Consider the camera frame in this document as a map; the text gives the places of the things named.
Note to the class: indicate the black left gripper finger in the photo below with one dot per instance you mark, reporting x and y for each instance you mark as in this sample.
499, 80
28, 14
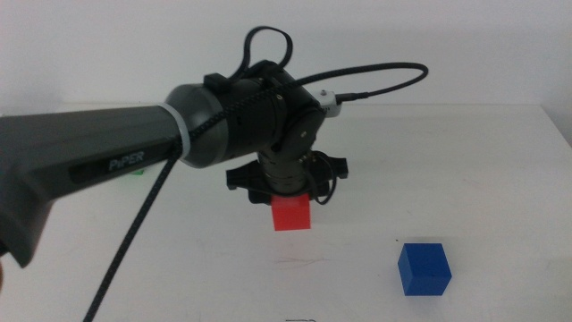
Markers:
261, 199

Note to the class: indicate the red cube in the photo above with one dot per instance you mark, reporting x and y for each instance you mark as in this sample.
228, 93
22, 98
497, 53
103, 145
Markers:
290, 214

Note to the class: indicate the green cube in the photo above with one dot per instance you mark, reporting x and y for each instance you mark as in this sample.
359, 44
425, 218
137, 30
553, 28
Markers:
136, 172

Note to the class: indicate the blue cube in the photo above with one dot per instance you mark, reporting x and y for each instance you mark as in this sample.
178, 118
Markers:
423, 270

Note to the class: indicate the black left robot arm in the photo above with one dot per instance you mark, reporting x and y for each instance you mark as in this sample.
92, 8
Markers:
89, 143

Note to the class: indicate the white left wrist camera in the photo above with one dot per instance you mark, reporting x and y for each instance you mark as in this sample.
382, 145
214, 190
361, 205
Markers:
328, 100

